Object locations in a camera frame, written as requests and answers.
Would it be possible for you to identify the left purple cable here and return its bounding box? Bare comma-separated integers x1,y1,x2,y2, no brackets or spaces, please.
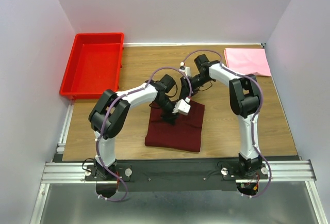
95,67,193,203

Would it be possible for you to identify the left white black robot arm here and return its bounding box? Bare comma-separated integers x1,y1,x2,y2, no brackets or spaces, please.
88,74,178,180

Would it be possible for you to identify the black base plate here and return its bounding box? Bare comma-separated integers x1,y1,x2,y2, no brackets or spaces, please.
82,158,268,195

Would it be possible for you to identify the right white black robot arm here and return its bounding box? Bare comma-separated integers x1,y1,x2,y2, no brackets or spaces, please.
179,54,263,179

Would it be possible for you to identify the red plastic bin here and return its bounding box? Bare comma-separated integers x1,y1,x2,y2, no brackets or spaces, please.
59,33,124,100

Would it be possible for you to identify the maroon t shirt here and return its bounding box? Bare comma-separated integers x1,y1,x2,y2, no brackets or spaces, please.
144,101,205,153

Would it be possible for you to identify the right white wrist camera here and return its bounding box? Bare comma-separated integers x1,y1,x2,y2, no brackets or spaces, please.
179,66,192,78

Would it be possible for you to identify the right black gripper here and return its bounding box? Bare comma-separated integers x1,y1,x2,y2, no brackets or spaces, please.
178,74,211,101

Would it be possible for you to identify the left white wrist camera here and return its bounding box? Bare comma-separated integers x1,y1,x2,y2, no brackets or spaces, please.
172,98,191,116

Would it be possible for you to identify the folded pink t shirt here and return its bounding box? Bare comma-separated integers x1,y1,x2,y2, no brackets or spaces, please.
224,48,271,77

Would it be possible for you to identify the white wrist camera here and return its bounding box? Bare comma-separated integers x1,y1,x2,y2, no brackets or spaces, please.
179,66,192,78
172,98,191,116

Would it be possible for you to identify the aluminium frame rail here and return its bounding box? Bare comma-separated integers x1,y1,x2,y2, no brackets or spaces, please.
41,161,316,184

